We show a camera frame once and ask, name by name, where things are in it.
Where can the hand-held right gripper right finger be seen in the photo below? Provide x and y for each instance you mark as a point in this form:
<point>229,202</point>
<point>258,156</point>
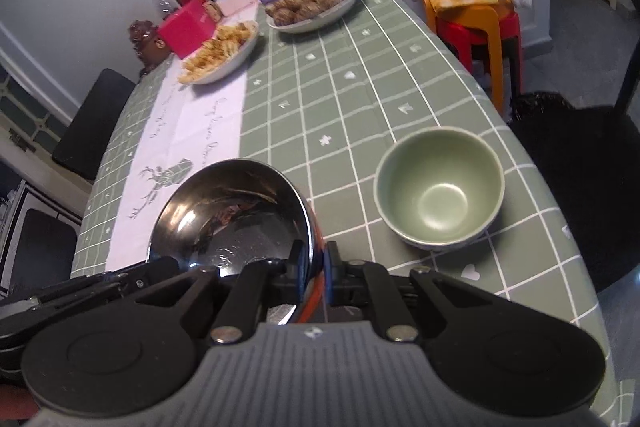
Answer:
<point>328,269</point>

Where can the red plastic stool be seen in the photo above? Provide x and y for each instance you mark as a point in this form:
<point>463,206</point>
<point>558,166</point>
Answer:
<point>462,32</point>

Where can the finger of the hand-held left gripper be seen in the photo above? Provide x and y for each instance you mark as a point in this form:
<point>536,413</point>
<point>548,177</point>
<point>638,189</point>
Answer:
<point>125,282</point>

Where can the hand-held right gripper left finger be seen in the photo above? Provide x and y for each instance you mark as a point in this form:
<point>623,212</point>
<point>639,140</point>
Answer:
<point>295,264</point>

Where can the orange plastic stool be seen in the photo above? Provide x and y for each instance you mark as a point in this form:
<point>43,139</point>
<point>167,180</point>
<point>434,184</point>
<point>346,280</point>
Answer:
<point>495,57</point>

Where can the green checked tablecloth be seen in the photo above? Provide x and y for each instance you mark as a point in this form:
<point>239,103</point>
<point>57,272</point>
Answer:
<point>350,97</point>

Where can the small green ceramic bowl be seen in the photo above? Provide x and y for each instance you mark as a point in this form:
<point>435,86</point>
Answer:
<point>440,202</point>

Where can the pink box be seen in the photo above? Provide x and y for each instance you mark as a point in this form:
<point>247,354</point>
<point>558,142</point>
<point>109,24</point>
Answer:
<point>185,29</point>

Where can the white dish of brown snacks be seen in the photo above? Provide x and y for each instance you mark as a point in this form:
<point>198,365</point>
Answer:
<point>330,9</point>

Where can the black fluffy-cushioned chair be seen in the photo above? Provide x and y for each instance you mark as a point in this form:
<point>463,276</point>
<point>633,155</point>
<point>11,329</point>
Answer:
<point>575,187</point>

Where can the pile of fried snacks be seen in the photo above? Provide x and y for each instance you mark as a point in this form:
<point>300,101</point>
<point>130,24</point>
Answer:
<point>215,49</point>

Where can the white table runner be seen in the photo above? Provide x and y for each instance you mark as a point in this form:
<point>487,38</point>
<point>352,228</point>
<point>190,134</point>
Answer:
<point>185,142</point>

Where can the white dish of fried snacks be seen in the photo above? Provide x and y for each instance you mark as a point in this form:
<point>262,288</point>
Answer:
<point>235,57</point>

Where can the white cabinet with dark glass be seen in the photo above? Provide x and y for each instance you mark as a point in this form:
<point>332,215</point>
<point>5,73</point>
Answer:
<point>40,247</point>

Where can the clear plastic water bottle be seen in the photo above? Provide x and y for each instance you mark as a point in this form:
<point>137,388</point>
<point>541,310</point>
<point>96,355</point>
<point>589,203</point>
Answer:
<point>161,4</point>

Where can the orange steel-lined bowl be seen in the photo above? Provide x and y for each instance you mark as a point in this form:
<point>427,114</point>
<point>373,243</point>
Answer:
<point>235,207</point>

